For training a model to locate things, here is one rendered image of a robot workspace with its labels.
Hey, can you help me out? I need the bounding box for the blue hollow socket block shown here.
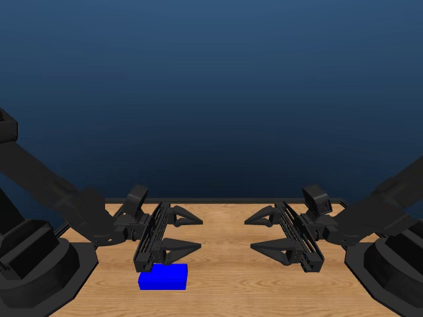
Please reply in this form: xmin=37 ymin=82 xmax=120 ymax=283
xmin=137 ymin=263 xmax=189 ymax=291

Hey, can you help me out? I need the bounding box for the black table frame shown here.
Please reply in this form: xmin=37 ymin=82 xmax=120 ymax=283
xmin=54 ymin=197 xmax=389 ymax=239

